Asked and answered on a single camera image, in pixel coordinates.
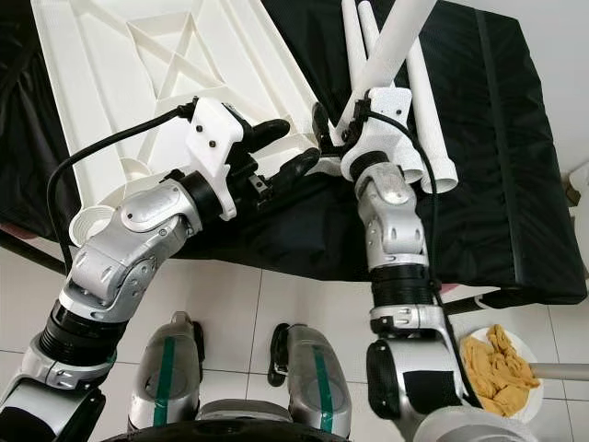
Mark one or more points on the silver right robot leg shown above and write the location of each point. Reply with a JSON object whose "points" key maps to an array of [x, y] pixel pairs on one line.
{"points": [[313, 368]]}

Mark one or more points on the silver robot leg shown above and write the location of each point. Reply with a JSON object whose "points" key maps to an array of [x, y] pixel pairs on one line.
{"points": [[313, 368], [189, 364]]}

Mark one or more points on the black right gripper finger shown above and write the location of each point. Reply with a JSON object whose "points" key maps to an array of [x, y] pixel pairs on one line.
{"points": [[357, 109], [323, 124]]}

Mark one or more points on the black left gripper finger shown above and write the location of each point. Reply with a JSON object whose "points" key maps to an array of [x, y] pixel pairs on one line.
{"points": [[293, 169], [269, 132]]}

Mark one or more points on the silver left robot leg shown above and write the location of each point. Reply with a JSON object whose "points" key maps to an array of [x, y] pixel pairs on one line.
{"points": [[189, 364]]}

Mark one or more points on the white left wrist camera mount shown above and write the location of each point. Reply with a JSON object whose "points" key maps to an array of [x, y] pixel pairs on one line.
{"points": [[216, 138]]}

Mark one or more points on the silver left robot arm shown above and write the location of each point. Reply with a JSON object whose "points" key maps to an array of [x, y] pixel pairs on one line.
{"points": [[120, 249]]}

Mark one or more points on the black metal table leg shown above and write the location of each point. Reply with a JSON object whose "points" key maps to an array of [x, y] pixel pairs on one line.
{"points": [[23, 247], [469, 306]]}

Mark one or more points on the white plastic table top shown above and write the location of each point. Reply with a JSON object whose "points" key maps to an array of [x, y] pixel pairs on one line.
{"points": [[92, 92]]}

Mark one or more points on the yellow crumpled cloth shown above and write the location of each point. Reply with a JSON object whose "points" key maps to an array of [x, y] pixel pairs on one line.
{"points": [[497, 373]]}

